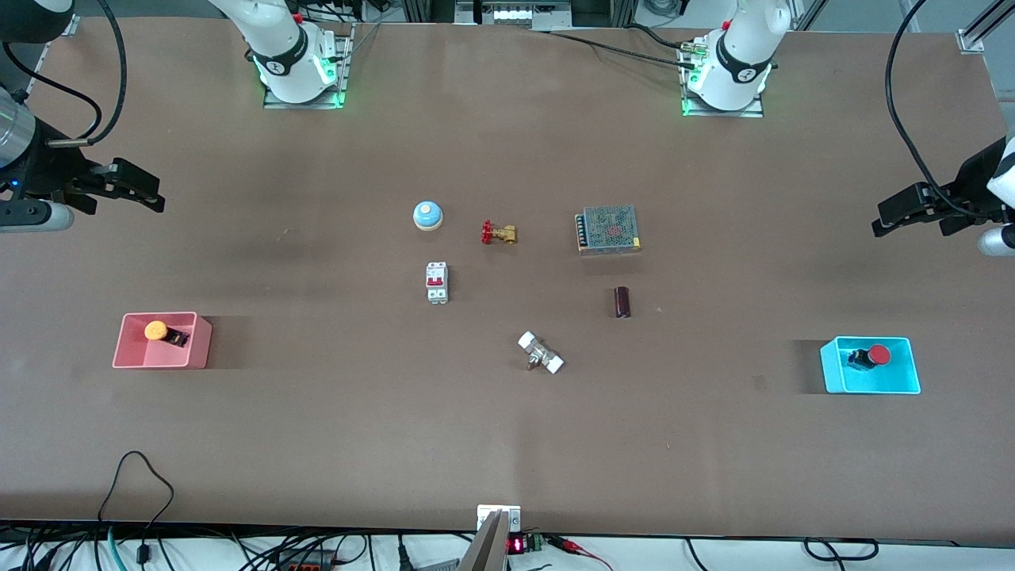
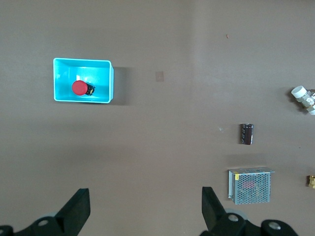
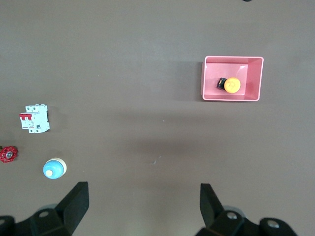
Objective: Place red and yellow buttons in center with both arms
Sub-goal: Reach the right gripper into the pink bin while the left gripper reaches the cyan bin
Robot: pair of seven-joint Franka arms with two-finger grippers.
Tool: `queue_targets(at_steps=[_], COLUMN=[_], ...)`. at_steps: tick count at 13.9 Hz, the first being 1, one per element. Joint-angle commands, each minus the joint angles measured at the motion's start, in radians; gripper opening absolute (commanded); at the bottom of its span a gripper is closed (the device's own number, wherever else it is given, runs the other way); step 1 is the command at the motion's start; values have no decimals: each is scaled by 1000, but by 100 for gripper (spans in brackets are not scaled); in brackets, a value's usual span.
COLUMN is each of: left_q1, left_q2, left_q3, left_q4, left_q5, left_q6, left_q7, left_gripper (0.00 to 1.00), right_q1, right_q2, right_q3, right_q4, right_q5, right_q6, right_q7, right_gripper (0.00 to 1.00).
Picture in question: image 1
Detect cyan plastic bin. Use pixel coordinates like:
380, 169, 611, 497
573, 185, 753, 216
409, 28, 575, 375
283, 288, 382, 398
819, 336, 922, 396

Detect black cable to arm base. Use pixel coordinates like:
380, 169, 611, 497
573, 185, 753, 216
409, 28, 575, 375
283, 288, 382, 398
547, 22, 700, 66

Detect aluminium frame profile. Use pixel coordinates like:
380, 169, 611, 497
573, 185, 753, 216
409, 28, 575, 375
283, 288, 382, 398
956, 0, 1015, 55

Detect metal mesh power supply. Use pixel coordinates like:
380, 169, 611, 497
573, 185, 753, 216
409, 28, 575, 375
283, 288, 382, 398
575, 205, 642, 255

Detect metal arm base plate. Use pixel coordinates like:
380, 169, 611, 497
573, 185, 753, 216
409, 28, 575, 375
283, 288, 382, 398
680, 41, 765, 119
262, 22, 354, 110

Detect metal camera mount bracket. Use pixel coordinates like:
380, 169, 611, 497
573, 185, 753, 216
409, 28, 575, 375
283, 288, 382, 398
457, 504, 523, 571

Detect yellow push button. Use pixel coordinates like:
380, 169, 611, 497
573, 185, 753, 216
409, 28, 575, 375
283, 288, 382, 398
144, 319, 191, 349

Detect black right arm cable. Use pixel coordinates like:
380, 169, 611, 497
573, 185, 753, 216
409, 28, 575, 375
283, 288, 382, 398
2, 0, 129, 150

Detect red push button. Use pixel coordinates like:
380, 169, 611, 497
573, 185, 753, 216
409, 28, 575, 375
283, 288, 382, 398
846, 344, 893, 372

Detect metal fitting white caps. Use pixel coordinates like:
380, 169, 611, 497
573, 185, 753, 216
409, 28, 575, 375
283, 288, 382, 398
518, 331, 565, 375

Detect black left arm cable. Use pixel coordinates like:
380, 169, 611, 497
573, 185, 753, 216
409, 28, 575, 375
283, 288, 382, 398
884, 0, 968, 217

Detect black looped table cable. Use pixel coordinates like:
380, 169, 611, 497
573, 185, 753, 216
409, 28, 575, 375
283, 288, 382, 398
97, 450, 176, 565

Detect pink plastic bin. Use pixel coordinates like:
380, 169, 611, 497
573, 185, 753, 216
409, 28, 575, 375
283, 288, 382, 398
112, 312, 213, 370

